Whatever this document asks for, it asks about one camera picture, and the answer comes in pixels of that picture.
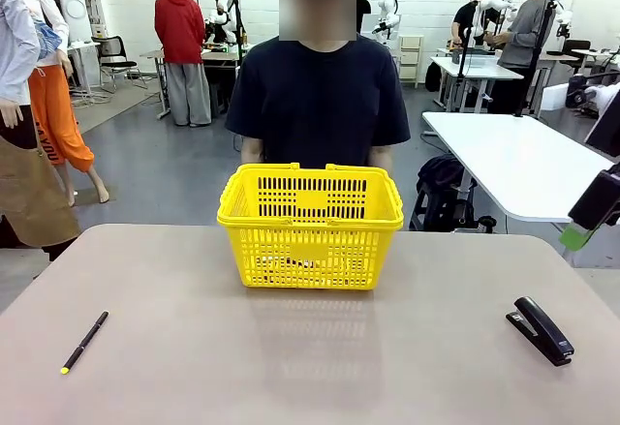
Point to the person's left forearm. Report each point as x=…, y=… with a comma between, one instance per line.
x=380, y=156

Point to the thick black camera pole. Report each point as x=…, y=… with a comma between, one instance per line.
x=535, y=57

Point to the black stapler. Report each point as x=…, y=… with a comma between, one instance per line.
x=542, y=330

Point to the white drawer cabinet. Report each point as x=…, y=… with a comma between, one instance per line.
x=411, y=62

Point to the black office chair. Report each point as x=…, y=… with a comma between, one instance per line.
x=114, y=64

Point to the grey table with tools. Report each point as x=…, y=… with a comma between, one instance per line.
x=155, y=54

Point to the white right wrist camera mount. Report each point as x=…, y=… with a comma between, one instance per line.
x=603, y=96

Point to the person in red hoodie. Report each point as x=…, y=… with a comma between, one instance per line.
x=181, y=23

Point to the person's right forearm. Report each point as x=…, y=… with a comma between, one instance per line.
x=252, y=151

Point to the mannequin with orange pants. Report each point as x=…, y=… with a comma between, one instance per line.
x=58, y=125

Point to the black green-tipped right gripper finger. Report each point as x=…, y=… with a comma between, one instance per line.
x=608, y=130
x=593, y=202

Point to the person in black with cap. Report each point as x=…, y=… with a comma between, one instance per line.
x=467, y=13

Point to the thin black stand pole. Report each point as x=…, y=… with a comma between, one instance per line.
x=466, y=42

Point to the person in grey sweater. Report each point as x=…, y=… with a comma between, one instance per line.
x=525, y=33

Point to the yellow plastic shopping basket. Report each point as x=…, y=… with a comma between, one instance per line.
x=310, y=252

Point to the person in navy t-shirt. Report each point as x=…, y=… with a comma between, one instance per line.
x=317, y=96

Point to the black pen yellow tip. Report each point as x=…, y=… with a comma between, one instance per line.
x=84, y=343

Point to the white workbench table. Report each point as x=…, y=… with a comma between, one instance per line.
x=474, y=69

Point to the large white table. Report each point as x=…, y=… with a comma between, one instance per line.
x=508, y=163

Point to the white black background robot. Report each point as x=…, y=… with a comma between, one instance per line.
x=224, y=13

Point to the black backpack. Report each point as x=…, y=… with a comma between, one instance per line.
x=441, y=178

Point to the mannequin with brown apron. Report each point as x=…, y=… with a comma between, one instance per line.
x=24, y=192

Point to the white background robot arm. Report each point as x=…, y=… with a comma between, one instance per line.
x=494, y=4
x=387, y=18

